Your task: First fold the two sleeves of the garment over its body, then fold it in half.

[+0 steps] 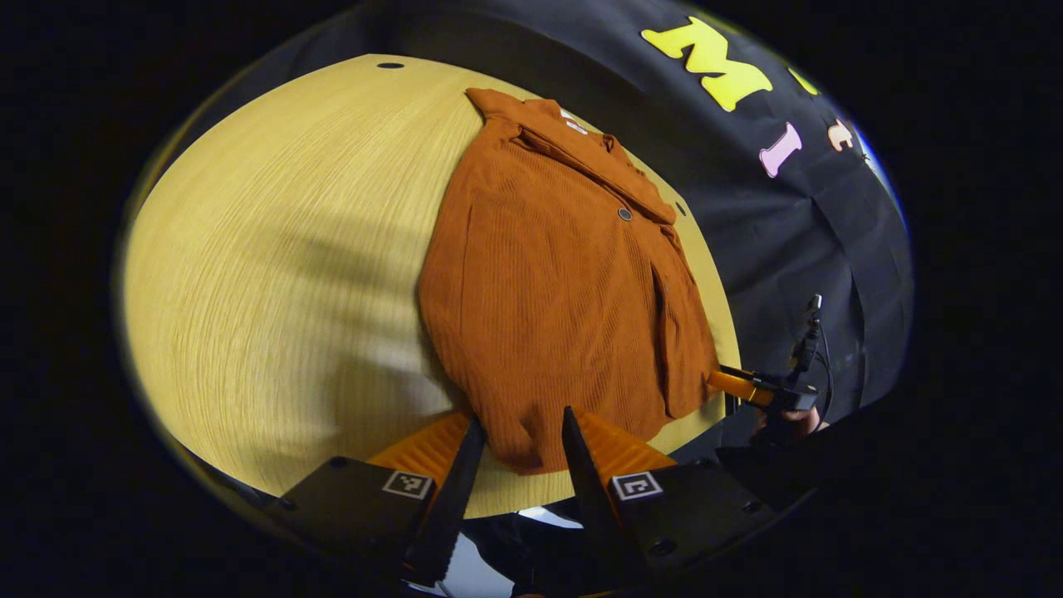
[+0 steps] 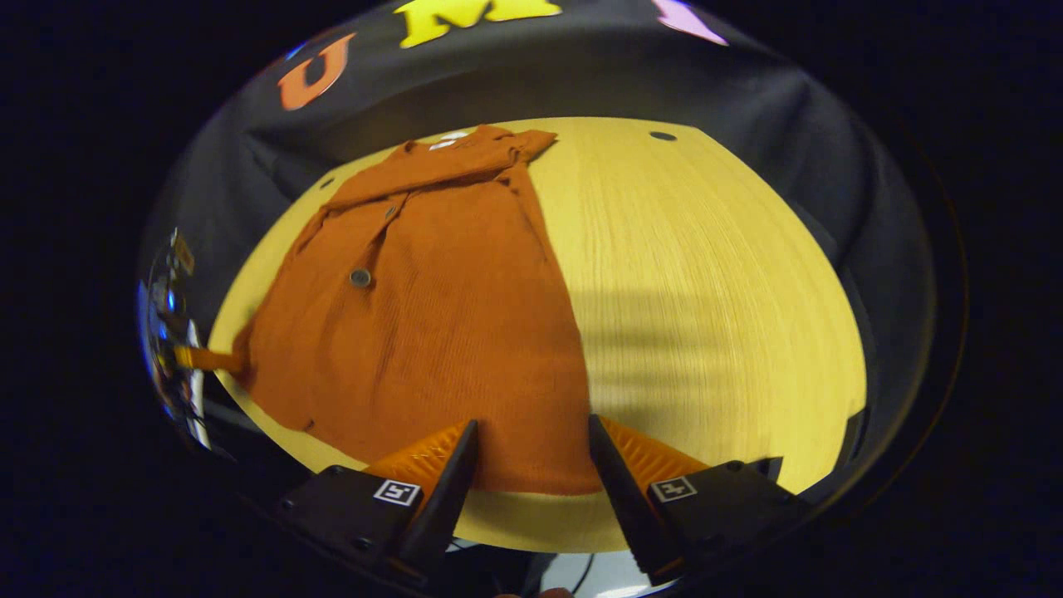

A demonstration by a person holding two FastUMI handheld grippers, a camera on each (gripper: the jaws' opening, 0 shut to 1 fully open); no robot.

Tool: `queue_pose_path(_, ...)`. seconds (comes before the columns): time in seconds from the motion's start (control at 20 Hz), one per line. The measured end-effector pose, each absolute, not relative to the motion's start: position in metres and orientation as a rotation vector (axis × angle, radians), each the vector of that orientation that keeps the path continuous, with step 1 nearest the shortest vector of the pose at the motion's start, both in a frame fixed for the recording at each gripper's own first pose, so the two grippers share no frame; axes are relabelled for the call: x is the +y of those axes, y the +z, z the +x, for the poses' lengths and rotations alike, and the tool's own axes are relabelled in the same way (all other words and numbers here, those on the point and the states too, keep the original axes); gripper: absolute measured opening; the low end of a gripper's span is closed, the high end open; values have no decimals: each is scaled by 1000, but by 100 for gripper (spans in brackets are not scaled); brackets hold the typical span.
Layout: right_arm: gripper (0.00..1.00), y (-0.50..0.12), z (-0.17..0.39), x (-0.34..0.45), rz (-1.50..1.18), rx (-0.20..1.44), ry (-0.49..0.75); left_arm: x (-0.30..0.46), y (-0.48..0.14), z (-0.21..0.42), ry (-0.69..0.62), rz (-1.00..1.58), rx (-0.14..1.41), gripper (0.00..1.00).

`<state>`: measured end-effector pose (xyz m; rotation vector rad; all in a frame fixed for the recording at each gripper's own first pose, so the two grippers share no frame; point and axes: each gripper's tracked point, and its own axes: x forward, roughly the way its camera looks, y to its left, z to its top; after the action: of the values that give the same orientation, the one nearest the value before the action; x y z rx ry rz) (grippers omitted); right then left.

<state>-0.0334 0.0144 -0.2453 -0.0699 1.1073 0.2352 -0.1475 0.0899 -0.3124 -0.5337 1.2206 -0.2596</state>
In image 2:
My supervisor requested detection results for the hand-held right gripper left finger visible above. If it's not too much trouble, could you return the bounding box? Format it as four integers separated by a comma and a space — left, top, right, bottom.
278, 419, 481, 586

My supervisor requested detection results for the orange knit cardigan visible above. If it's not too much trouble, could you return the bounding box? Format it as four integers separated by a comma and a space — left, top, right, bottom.
233, 125, 603, 497

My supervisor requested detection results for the black backdrop cloth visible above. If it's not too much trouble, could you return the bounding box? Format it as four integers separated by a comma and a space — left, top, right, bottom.
141, 0, 939, 491

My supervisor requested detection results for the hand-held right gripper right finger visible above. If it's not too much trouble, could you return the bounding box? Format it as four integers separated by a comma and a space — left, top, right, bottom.
588, 414, 811, 586

